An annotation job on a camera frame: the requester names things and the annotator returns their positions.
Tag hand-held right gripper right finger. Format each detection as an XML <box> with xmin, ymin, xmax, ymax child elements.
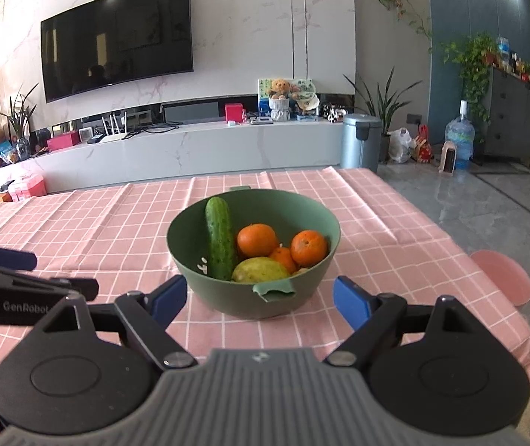
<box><xmin>323</xmin><ymin>276</ymin><xmax>484</xmax><ymax>367</ymax></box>

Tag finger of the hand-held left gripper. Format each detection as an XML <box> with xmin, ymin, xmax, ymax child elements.
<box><xmin>9</xmin><ymin>275</ymin><xmax>99</xmax><ymax>302</ymax></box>
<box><xmin>0</xmin><ymin>240</ymin><xmax>37</xmax><ymax>271</ymax></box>

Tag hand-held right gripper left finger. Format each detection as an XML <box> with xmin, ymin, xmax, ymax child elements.
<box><xmin>37</xmin><ymin>275</ymin><xmax>198</xmax><ymax>371</ymax></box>

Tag green colander bowl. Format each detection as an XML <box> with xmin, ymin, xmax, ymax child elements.
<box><xmin>167</xmin><ymin>186</ymin><xmax>341</xmax><ymax>320</ymax></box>

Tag large orange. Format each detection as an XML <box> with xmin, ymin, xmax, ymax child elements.
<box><xmin>290</xmin><ymin>230</ymin><xmax>329</xmax><ymax>268</ymax></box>
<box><xmin>237</xmin><ymin>224</ymin><xmax>279</xmax><ymax>258</ymax></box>

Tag small orange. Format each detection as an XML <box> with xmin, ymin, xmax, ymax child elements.
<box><xmin>269</xmin><ymin>246</ymin><xmax>298</xmax><ymax>274</ymax></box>

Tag pink checkered tablecloth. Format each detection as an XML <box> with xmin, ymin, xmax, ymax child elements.
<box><xmin>0</xmin><ymin>167</ymin><xmax>530</xmax><ymax>400</ymax></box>

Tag green cucumber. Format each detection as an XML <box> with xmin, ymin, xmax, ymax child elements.
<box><xmin>205</xmin><ymin>196</ymin><xmax>237</xmax><ymax>282</ymax></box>

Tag yellow pear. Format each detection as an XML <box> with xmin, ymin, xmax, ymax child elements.
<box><xmin>232</xmin><ymin>257</ymin><xmax>291</xmax><ymax>285</ymax></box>

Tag magenta box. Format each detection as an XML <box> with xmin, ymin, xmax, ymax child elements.
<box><xmin>46</xmin><ymin>131</ymin><xmax>81</xmax><ymax>151</ymax></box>

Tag green plant in glass vase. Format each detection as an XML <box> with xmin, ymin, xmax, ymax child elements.
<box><xmin>0</xmin><ymin>84</ymin><xmax>38</xmax><ymax>161</ymax></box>

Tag white marble media cabinet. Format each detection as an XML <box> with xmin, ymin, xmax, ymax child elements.
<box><xmin>0</xmin><ymin>118</ymin><xmax>347</xmax><ymax>205</ymax></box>

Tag pink stool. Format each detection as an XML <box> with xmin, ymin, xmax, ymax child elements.
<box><xmin>469</xmin><ymin>250</ymin><xmax>530</xmax><ymax>307</ymax></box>

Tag grey pedal trash can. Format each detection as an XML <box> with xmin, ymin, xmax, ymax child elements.
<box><xmin>340</xmin><ymin>113</ymin><xmax>383</xmax><ymax>174</ymax></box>

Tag white router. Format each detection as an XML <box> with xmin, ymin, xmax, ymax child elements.
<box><xmin>100</xmin><ymin>111</ymin><xmax>131</xmax><ymax>142</ymax></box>

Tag white plastic bag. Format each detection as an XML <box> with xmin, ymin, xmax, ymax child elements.
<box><xmin>388</xmin><ymin>127</ymin><xmax>417</xmax><ymax>164</ymax></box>

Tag red gift bag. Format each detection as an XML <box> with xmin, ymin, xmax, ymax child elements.
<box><xmin>413</xmin><ymin>124</ymin><xmax>435</xmax><ymax>163</ymax></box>

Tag small white standing device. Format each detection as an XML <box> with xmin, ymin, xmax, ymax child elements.
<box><xmin>439</xmin><ymin>142</ymin><xmax>458</xmax><ymax>175</ymax></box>

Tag cow figurines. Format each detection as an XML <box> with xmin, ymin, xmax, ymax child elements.
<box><xmin>323</xmin><ymin>104</ymin><xmax>347</xmax><ymax>124</ymax></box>

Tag blue water jug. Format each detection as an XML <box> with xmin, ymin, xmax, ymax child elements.
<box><xmin>445</xmin><ymin>100</ymin><xmax>476</xmax><ymax>171</ymax></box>

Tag tall leafy floor plant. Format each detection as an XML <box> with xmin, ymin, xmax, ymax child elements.
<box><xmin>344</xmin><ymin>67</ymin><xmax>424</xmax><ymax>163</ymax></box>

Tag teddy bear bouquet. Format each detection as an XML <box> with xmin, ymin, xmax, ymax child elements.
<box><xmin>267</xmin><ymin>78</ymin><xmax>294</xmax><ymax>122</ymax></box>

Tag colourful picture card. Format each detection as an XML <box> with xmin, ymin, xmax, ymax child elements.
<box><xmin>258</xmin><ymin>78</ymin><xmax>314</xmax><ymax>103</ymax></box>

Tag grey drawer cabinet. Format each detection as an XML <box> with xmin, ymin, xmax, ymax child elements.
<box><xmin>485</xmin><ymin>67</ymin><xmax>530</xmax><ymax>163</ymax></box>

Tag trailing pothos plant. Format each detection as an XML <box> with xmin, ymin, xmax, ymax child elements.
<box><xmin>442</xmin><ymin>32</ymin><xmax>498</xmax><ymax>122</ymax></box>

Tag row of assorted bottles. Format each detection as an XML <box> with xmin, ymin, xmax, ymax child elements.
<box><xmin>495</xmin><ymin>35</ymin><xmax>530</xmax><ymax>87</ymax></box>

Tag black cable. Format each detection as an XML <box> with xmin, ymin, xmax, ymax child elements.
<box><xmin>126</xmin><ymin>122</ymin><xmax>182</xmax><ymax>140</ymax></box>

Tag black wall television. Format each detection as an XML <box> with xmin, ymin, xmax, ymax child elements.
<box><xmin>41</xmin><ymin>0</ymin><xmax>194</xmax><ymax>104</ymax></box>

